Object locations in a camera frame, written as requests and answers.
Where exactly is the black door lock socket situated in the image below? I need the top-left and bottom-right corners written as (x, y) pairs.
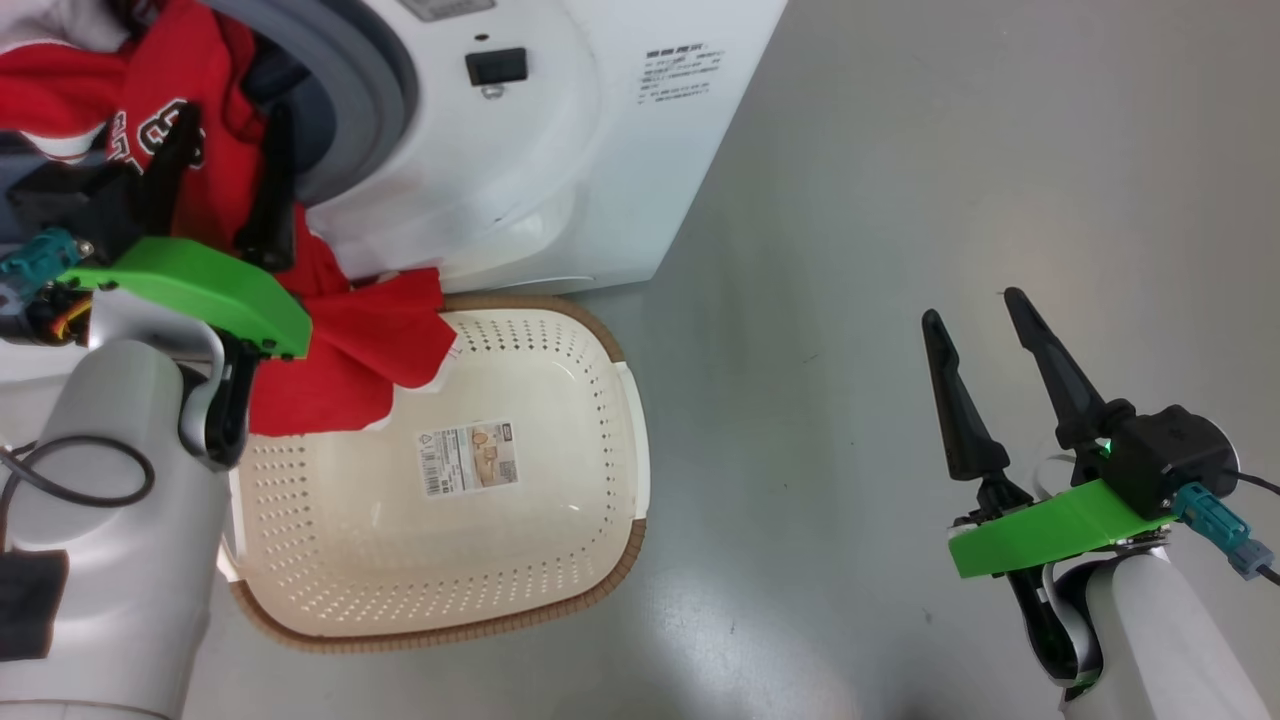
top-left (465, 47), bottom-right (529, 88)

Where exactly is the cream perforated laundry basket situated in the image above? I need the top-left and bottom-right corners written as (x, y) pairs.
top-left (220, 293), bottom-right (652, 654)

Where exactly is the black strap on arm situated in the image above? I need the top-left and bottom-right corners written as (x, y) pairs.
top-left (0, 549), bottom-right (70, 662)

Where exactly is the teal left cable connector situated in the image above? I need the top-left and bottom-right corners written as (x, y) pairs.
top-left (0, 228), bottom-right (87, 301)

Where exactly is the small grey notice sticker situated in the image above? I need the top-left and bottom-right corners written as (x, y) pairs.
top-left (400, 0), bottom-right (497, 23)

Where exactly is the red and white garment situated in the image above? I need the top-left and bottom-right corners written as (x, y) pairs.
top-left (0, 0), bottom-right (461, 437)

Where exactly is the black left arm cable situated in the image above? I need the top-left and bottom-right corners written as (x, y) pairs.
top-left (0, 434), bottom-right (157, 511)

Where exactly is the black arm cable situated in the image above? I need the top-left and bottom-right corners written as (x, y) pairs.
top-left (0, 434), bottom-right (157, 511)
top-left (1228, 470), bottom-right (1280, 587)

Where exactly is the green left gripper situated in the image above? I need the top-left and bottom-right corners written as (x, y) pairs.
top-left (58, 100), bottom-right (314, 361)

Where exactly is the paper label of basket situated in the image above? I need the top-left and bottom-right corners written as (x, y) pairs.
top-left (415, 420), bottom-right (522, 499)

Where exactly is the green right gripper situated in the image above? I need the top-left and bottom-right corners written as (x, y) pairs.
top-left (921, 288), bottom-right (1177, 580)

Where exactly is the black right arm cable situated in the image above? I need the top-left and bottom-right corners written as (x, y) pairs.
top-left (1228, 470), bottom-right (1280, 587)

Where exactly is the grey rubber door gasket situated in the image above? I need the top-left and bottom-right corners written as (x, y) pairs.
top-left (200, 0), bottom-right (422, 207)

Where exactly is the teal right cable connector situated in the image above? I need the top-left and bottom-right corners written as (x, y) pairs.
top-left (1173, 483), bottom-right (1277, 582)

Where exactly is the teal cable connector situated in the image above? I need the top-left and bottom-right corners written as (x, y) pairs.
top-left (0, 228), bottom-right (87, 301)
top-left (1173, 483), bottom-right (1277, 582)

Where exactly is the white washing machine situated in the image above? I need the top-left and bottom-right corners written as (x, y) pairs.
top-left (200, 0), bottom-right (791, 298)

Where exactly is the printed warning text sticker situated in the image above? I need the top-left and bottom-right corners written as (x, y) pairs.
top-left (640, 42), bottom-right (727, 102)

